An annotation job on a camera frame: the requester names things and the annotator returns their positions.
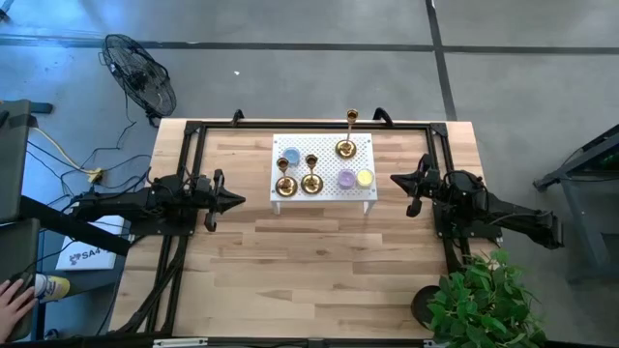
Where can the green potted plant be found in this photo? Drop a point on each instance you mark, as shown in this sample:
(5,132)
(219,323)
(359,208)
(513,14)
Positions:
(483,304)

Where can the blue candle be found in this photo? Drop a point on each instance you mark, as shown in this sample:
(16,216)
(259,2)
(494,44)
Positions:
(291,155)

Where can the white perforated metal shelf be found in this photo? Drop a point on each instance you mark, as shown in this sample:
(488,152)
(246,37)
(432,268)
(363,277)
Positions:
(324,198)

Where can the white paper sign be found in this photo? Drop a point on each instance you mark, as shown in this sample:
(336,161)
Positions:
(92,256)

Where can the black floor fan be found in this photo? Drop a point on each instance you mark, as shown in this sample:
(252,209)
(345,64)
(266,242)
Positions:
(140,77)

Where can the purple candle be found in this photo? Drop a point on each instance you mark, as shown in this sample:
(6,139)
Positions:
(346,178)

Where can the yellow spray can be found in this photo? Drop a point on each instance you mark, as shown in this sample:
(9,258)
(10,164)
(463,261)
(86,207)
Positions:
(50,287)

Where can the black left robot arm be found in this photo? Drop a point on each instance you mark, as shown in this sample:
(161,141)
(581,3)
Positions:
(126,203)

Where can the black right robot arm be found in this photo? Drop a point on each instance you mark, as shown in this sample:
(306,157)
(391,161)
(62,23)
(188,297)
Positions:
(512,215)

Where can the person's hand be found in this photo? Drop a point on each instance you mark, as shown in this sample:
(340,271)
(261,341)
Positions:
(14,309)

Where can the brass candlestick holder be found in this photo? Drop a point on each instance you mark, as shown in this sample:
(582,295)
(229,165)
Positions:
(312,183)
(346,149)
(286,186)

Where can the dark grey flat panel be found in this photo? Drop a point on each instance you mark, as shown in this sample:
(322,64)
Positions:
(12,159)
(14,241)

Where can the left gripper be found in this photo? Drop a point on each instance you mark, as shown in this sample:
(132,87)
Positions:
(208,195)

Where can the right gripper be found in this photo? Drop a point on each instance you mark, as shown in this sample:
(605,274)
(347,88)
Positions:
(429,183)

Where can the black aluminium table frame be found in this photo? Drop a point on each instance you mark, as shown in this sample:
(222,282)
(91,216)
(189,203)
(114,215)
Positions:
(314,125)

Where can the black diagonal beam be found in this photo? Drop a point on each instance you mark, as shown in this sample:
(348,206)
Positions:
(72,224)

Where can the yellow candle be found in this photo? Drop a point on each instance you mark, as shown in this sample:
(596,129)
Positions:
(365,178)

